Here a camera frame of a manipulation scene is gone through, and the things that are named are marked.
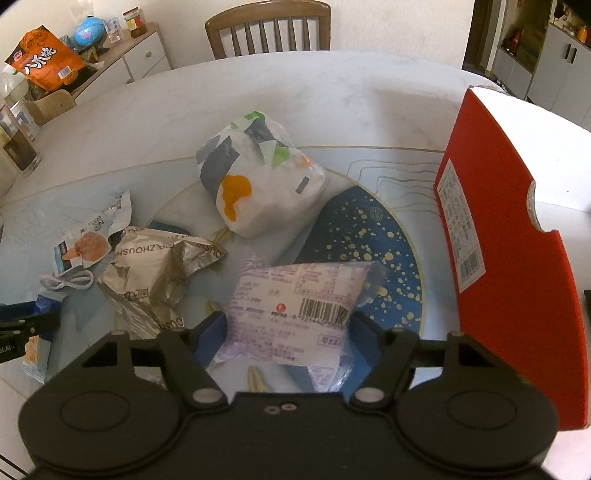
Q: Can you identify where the blue globe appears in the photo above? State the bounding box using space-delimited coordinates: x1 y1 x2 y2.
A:
74 16 108 49

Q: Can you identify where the white cable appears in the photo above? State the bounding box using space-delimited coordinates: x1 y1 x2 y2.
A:
39 270 95 292

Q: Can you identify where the red cardboard box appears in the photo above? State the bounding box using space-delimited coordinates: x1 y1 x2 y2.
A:
434 85 591 432

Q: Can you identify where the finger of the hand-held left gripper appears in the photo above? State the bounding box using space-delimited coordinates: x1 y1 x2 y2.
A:
0 300 62 341

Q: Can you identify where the white patterned tissue pack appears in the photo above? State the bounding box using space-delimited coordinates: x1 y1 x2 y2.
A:
196 111 326 238

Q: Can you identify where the blue gold printed round mat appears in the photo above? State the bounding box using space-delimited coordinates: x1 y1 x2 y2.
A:
0 145 462 398

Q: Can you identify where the glass jar with dark contents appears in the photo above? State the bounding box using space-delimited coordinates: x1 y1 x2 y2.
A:
0 104 44 178

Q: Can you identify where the orange snack bag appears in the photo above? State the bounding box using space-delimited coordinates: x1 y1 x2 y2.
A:
4 25 88 93

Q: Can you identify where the torn white blue wrapper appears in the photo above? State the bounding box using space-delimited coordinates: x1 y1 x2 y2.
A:
51 190 134 277

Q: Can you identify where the wooden chair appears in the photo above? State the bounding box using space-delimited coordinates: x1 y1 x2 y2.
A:
204 0 332 61

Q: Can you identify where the silver foil packet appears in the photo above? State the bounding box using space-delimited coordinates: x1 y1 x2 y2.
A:
97 226 227 340

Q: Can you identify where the white wooden-top sideboard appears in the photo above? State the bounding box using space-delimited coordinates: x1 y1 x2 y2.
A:
69 21 174 104

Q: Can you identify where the red lidded jar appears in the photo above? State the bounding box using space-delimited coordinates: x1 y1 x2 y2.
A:
122 7 147 38

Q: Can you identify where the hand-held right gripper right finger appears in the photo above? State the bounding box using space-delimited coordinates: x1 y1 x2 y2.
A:
350 312 499 411

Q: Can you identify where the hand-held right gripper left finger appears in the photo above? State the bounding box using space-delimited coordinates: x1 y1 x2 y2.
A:
78 311 229 414

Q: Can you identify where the small white orange packet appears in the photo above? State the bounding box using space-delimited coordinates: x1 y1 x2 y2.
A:
21 286 65 385

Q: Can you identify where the grey cabinet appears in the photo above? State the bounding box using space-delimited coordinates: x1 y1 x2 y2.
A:
526 21 591 125

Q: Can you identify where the white marble desktop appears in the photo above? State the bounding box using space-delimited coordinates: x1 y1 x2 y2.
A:
0 49 591 480

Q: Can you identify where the purple white snack packet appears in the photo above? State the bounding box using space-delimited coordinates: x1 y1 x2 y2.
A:
215 261 386 393

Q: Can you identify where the clear plastic bottle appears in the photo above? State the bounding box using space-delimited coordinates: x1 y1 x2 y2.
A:
0 65 31 109

